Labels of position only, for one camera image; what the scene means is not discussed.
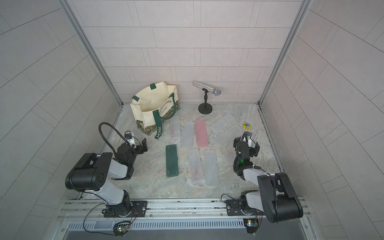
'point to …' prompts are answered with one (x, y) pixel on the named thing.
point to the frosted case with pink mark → (230, 155)
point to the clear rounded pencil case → (187, 138)
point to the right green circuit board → (252, 225)
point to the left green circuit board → (120, 229)
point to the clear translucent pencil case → (222, 123)
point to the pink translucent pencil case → (201, 138)
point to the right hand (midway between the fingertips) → (247, 137)
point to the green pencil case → (172, 161)
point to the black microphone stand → (205, 108)
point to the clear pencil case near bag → (175, 127)
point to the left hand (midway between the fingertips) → (140, 137)
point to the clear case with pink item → (196, 167)
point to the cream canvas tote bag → (153, 105)
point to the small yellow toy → (247, 125)
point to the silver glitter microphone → (216, 91)
